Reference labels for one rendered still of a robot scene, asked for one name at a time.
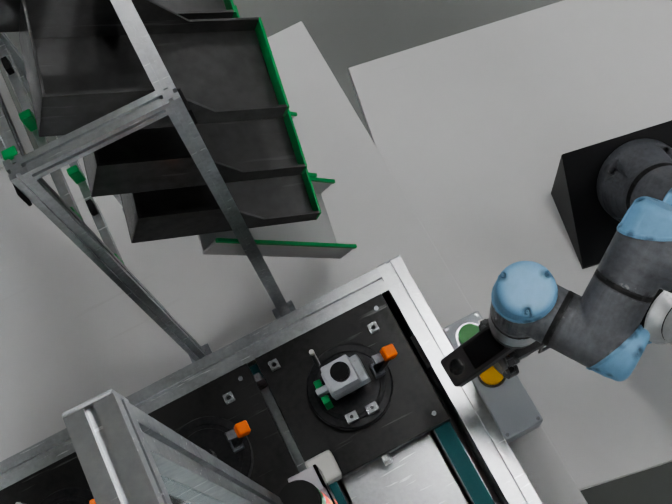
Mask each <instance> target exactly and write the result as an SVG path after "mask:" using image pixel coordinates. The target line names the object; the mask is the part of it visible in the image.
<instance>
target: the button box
mask: <svg viewBox="0 0 672 504"><path fill-rule="evenodd" d="M482 320H483V317H482V316H481V314H480V312H479V311H475V312H473V313H471V314H469V315H467V316H465V317H463V318H461V319H460V320H458V321H456V322H454V323H452V324H450V325H448V326H446V327H444V328H443V329H442V330H443V332H444V334H445V336H446V337H447V339H448V341H449V343H450V344H451V346H452V348H453V350H455V349H456V348H458V347H459V346H460V345H462V344H461V343H460V342H459V339H458V332H459V330H460V328H461V327H462V326H463V325H465V324H468V323H472V324H475V325H477V326H479V324H480V321H482ZM472 383H473V384H474V386H475V388H476V390H477V391H478V393H479V395H480V397H481V398H482V400H483V402H484V404H485V405H486V407H487V409H488V411H489V412H490V414H491V416H492V418H493V419H494V421H495V423H496V424H497V426H498V428H499V430H500V431H501V433H502V435H503V437H504V438H505V440H506V442H507V444H508V443H510V442H512V441H514V440H516V439H518V438H520V437H521V436H523V435H525V434H527V433H529V432H531V431H533V430H534V429H536V428H538V427H539V426H540V425H541V423H542V421H543V418H542V416H541V415H540V413H539V411H538V410H537V408H536V406H535V405H534V403H533V401H532V400H531V398H530V396H529V395H528V393H527V391H526V390H525V388H524V386H523V385H522V383H521V381H520V379H519V378H518V376H517V375H516V376H514V377H512V378H510V379H507V378H505V377H503V379H502V381H501V382H500V383H498V384H496V385H488V384H486V383H484V382H483V381H482V380H481V378H480V375H479V376H477V377H476V378H475V379H473V380H472Z"/></svg>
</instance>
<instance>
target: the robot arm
mask: <svg viewBox="0 0 672 504"><path fill-rule="evenodd" d="M596 189H597V196H598V200H599V202H600V204H601V206H602V207H603V209H604V210H605V211H606V212H607V213H608V214H609V215H610V216H611V217H613V218H614V219H615V220H617V221H619V222H620V223H619V224H618V226H617V228H616V229H617V231H616V233H615V235H614V237H613V238H612V240H611V242H610V244H609V246H608V248H607V250H606V252H605V254H604V256H603V257H602V259H601V261H600V263H599V265H598V267H597V269H596V271H595V272H594V274H593V276H592V278H591V280H590V282H589V284H588V286H587V287H586V289H585V291H584V293H583V295H582V296H580V295H578V294H576V293H574V292H572V291H569V290H567V289H565V288H563V287H562V286H560V285H558V284H556V281H555V279H554V277H553V275H552V274H551V272H550V271H549V270H548V269H547V268H546V267H544V266H543V265H541V264H539V263H536V262H533V261H518V262H515V263H512V264H510V265H509V266H507V267H506V268H505V269H504V270H503V271H502V272H501V273H500V274H499V275H498V278H497V280H496V282H495V284H494V286H493V288H492V293H491V306H490V311H489V318H488V319H486V318H485V319H483V320H482V321H480V324H479V331H480V332H478V333H477V334H475V335H474V336H473V337H471V338H470V339H469V340H467V341H466V342H465V343H463V344H462V345H460V346H459V347H458V348H456V349H455V350H454V351H452V352H451V353H449V354H448V355H447V356H445V357H444V358H443V359H441V365H442V367H443V368H444V370H445V372H446V373H447V375H448V377H449V378H450V380H451V382H452V383H453V385H454V386H455V387H463V386H465V385H466V384H467V383H469V382H470V381H472V380H473V379H475V378H476V377H477V376H479V375H480V374H482V373H483V372H484V371H486V370H487V369H489V368H490V367H492V366H493V367H494V368H495V369H496V370H497V371H498V372H499V373H500V374H502V375H503V377H505V378H507V379H510V378H512V377H514V376H516V375H518V374H519V369H518V366H517V365H516V364H518V363H520V360H522V359H524V358H525V357H527V356H529V355H530V354H532V353H533V352H535V351H537V350H539V351H538V353H539V354H540V353H542V352H544V351H546V350H547V349H549V348H551V349H553V350H555V351H557V352H559V353H561V354H563V355H565V356H566V357H568V358H570V359H572V360H574V361H576V362H578V363H580V364H582V365H583V366H585V367H586V369H588V370H592V371H594V372H596V373H598V374H600V375H602V376H604V377H607V378H610V379H612V380H614V381H619V382H620V381H624V380H626V379H627V378H628V377H629V376H630V375H631V373H632V372H633V370H634V369H635V367H636V365H637V363H638V362H639V360H640V358H641V356H642V354H643V352H644V350H645V348H646V346H647V344H651V343H654V344H665V343H670V344H671V345H672V148H671V147H670V146H668V145H666V144H665V143H663V142H661V141H658V140H655V139H649V138H643V139H636V140H632V141H629V142H627V143H625V144H623V145H621V146H620V147H618V148H617V149H616V150H614V151H613V152H612V153H611V154H610V155H609V156H608V157H607V159H606V160H605V162H604V163H603V165H602V167H601V169H600V171H599V174H598V178H597V184H596ZM544 346H546V347H544ZM543 347H544V348H543Z"/></svg>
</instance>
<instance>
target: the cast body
mask: <svg viewBox="0 0 672 504"><path fill-rule="evenodd" d="M320 370H321V372H322V373H321V376H322V378H323V380H324V382H325V385H324V386H322V387H320V388H318V389H316V390H315V392H316V394H317V395H318V396H319V397H322V396H324V395H326V394H328V393H329V392H330V394H331V396H332V397H333V398H334V399H335V400H338V399H340V398H342V397H344V396H346V395H347V394H349V393H351V392H353V391H355V390H357V389H358V388H360V387H362V386H364V385H366V384H367V383H369V382H371V379H370V377H369V375H368V373H367V372H366V370H365V368H364V366H363V364H362V362H361V360H360V358H359V357H358V356H357V355H356V354H355V355H353V356H351V357H348V356H347V355H343V356H341V357H339V358H338V359H336V360H334V361H332V362H330V363H328V364H327V365H325V366H323V367H321V368H320Z"/></svg>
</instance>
